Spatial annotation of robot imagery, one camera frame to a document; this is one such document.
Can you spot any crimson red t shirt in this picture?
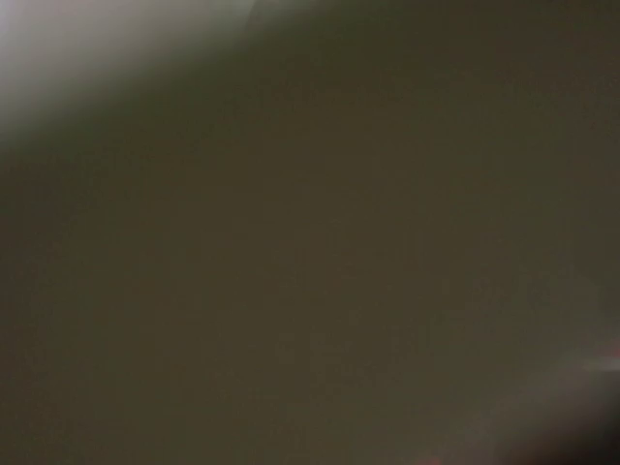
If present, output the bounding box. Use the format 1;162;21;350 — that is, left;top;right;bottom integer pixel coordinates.
1;1;619;464

